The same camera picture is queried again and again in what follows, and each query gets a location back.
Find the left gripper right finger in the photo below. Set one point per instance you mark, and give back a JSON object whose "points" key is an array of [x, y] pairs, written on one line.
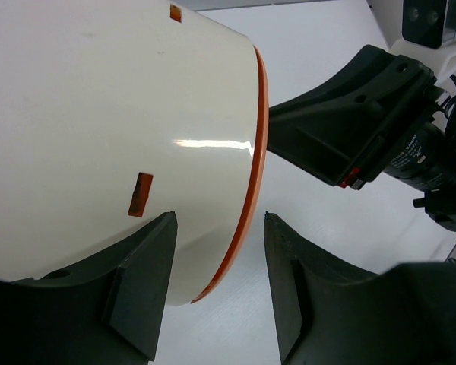
{"points": [[328, 311]]}

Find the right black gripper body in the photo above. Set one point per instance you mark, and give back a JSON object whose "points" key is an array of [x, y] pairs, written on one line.
{"points": [[427, 163]]}

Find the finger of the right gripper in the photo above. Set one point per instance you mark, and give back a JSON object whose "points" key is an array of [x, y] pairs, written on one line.
{"points": [[347, 130]]}

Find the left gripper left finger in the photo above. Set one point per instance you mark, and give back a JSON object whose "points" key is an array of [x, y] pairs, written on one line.
{"points": [[104, 309]]}

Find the cream drawer cabinet shell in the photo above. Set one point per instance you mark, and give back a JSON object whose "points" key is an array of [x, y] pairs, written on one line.
{"points": [[111, 113]]}

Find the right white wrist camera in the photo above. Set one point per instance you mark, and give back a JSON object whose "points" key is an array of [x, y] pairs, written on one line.
{"points": [[428, 35]]}

